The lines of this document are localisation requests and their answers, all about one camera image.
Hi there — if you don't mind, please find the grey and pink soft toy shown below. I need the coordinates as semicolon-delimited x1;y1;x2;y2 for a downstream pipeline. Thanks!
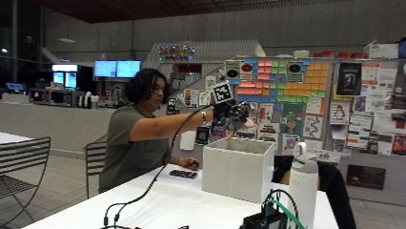
225;115;257;141

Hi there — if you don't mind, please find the black smartphone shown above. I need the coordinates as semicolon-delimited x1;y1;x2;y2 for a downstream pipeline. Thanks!
169;169;200;180

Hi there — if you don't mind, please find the white marker cube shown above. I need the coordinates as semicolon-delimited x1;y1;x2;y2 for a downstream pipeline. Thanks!
212;81;235;104

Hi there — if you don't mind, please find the white paper sheet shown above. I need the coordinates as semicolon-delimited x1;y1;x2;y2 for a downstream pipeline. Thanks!
179;130;199;152

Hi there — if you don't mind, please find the white fabric storage box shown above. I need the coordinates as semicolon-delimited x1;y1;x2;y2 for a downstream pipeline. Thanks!
201;136;279;204

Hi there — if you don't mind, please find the group of coloured sticky notes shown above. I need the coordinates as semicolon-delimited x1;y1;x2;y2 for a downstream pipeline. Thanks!
229;57;332;104

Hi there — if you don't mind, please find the the person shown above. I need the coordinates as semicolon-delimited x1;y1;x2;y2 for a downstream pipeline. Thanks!
98;68;257;194

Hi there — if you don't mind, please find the black slatted metal chair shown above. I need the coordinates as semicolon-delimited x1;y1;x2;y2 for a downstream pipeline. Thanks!
84;140;108;200
0;135;52;229

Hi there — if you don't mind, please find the black electronics box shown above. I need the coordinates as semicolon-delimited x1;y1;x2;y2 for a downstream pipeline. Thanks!
239;211;289;229

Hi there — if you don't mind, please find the white water bottle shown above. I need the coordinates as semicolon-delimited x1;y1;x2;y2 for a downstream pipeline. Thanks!
288;141;320;229

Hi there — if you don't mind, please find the black poster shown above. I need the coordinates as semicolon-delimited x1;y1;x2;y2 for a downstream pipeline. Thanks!
337;62;364;97

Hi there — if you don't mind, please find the row of red containers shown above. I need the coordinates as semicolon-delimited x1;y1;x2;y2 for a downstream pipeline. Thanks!
313;50;368;60

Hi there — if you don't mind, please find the grey notice board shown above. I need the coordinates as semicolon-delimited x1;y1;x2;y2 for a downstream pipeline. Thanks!
167;56;406;206

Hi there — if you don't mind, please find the black jacket on chair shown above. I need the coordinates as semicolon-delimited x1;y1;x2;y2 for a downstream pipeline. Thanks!
272;155;359;229

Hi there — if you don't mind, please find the grey service counter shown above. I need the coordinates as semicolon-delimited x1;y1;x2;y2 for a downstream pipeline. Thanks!
0;100;119;160

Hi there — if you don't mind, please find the dark framed sign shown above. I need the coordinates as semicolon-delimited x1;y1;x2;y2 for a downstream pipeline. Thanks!
345;164;388;191

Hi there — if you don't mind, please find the white cardboard box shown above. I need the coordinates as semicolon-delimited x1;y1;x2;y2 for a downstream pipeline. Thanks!
366;42;401;60

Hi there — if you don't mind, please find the black microwave oven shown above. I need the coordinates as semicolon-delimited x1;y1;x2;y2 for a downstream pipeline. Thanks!
28;88;74;108

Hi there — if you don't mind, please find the lit drinks fridge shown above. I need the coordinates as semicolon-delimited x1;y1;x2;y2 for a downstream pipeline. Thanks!
51;64;80;91

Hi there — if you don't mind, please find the black glove cable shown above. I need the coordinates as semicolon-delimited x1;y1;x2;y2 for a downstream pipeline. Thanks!
103;104;216;229

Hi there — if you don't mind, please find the string of coloured lights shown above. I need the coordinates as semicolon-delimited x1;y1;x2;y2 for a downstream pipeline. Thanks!
156;44;197;63

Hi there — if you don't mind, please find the green cable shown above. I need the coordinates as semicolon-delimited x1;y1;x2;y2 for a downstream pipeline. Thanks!
268;198;308;229

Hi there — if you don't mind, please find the blue wall screen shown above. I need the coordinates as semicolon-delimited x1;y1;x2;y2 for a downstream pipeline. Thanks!
94;60;119;78
116;59;143;79

